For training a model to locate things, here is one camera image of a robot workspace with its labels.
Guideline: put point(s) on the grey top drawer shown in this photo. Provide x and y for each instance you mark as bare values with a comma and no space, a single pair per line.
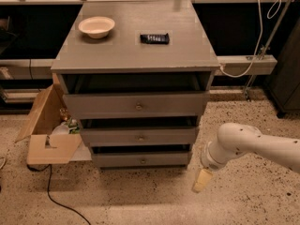
93,106

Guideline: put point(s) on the grey bottom drawer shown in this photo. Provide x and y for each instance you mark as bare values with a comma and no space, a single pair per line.
142,159

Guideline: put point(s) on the items inside cardboard box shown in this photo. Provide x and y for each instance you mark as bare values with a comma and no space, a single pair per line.
68,125

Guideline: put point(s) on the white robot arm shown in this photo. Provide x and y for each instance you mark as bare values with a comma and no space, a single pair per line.
235,140

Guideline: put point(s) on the grey drawer cabinet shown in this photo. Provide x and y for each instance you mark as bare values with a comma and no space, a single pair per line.
121,64

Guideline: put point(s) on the black snack bar wrapper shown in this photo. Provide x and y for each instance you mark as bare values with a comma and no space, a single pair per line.
155,38

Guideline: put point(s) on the open cardboard box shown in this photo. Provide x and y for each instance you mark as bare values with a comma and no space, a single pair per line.
49,141

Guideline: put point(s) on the metal pole stand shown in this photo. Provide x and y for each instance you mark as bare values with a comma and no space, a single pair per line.
265,47

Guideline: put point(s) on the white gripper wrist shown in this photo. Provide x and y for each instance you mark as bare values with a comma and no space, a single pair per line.
208,162

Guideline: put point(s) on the dark cabinet at right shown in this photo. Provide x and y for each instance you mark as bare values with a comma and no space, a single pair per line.
284,82

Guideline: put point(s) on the grey middle drawer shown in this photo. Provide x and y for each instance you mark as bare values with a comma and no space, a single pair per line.
136,136

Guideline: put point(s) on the grey drawer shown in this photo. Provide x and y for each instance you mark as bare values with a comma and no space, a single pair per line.
142,159
93,106
136,136

